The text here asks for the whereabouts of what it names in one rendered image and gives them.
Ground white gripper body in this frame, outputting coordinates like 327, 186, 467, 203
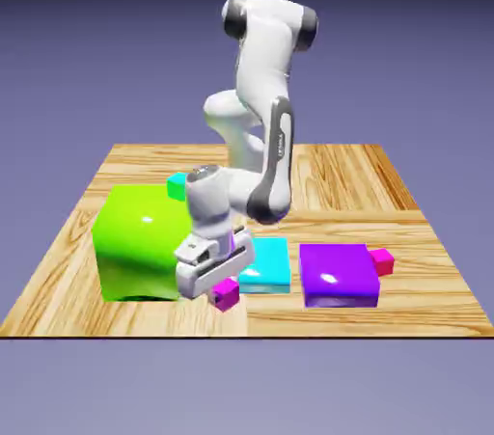
176, 229, 257, 300

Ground small pink cube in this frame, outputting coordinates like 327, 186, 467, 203
368, 248, 396, 277

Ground small magenta cube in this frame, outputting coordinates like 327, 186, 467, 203
208, 277, 241, 313

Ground small teal cube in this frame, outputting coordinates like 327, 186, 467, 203
166, 172, 189, 203

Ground large green box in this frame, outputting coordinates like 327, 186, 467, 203
91, 183, 195, 304

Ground large cyan box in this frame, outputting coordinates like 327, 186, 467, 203
236, 236, 291, 295

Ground large purple box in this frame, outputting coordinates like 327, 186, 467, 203
298, 242, 381, 309

